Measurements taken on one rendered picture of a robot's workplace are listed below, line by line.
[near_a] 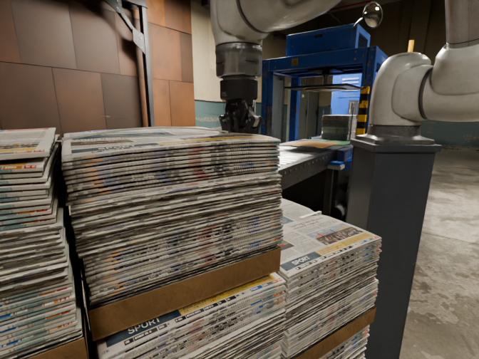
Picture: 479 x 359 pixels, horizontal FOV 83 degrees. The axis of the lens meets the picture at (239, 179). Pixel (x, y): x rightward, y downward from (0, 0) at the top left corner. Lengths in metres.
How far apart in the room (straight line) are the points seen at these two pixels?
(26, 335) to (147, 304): 0.13
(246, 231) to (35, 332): 0.26
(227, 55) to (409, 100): 0.60
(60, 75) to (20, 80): 0.42
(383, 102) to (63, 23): 3.84
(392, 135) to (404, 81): 0.16
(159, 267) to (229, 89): 0.34
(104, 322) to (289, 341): 0.33
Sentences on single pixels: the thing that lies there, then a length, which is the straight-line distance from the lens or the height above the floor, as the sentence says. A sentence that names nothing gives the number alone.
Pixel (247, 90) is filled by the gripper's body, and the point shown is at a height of 1.14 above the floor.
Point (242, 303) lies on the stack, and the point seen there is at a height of 0.82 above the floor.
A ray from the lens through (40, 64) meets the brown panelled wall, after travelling 4.07.
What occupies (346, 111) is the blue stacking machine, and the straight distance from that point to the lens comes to 4.73.
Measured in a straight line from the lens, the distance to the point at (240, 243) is 0.42.
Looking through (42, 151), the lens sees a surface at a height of 1.07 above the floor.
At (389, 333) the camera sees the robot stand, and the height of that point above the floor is 0.30.
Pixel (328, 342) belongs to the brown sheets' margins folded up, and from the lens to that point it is 0.68.
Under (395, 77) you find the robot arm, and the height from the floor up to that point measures 1.20.
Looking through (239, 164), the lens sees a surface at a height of 1.03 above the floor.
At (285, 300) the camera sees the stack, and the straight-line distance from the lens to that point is 0.53.
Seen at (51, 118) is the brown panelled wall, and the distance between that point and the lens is 4.05.
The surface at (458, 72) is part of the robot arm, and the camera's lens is 0.89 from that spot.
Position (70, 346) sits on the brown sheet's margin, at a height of 0.88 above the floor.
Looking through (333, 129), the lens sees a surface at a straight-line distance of 3.13.
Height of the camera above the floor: 1.10
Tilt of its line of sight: 14 degrees down
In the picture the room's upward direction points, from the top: straight up
